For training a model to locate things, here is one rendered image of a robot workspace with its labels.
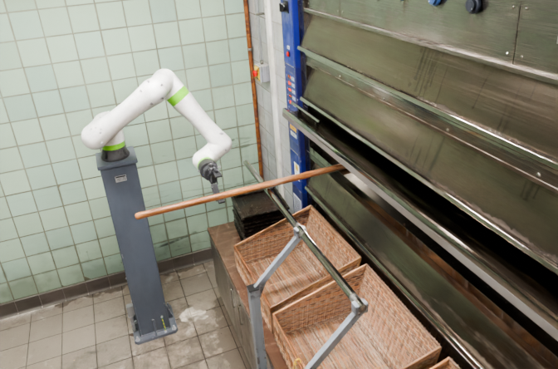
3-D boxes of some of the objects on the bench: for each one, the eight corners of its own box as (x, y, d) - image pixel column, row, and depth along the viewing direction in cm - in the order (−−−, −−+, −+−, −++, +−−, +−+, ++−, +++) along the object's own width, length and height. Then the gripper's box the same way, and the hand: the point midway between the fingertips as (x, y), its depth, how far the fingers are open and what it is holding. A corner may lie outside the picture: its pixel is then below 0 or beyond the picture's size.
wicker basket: (313, 243, 290) (311, 203, 278) (364, 303, 242) (364, 257, 230) (234, 268, 275) (228, 225, 263) (271, 336, 227) (266, 287, 215)
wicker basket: (366, 307, 239) (367, 260, 227) (440, 400, 191) (445, 346, 179) (271, 339, 225) (267, 290, 213) (325, 447, 177) (323, 392, 165)
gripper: (213, 146, 244) (225, 164, 225) (219, 191, 254) (231, 211, 236) (198, 150, 242) (209, 167, 223) (205, 194, 252) (215, 214, 234)
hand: (219, 189), depth 231 cm, fingers open, 13 cm apart
